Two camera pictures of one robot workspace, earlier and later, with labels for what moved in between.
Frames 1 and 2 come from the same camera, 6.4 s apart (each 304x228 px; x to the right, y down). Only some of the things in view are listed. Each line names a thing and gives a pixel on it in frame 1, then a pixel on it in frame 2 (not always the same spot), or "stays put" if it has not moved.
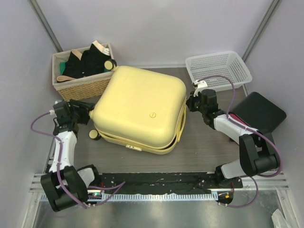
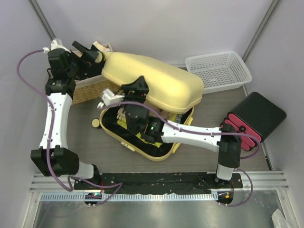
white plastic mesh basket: (226, 63) stays put
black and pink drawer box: (254, 110) stays put
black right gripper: (189, 103) → (139, 89)
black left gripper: (83, 108) → (84, 61)
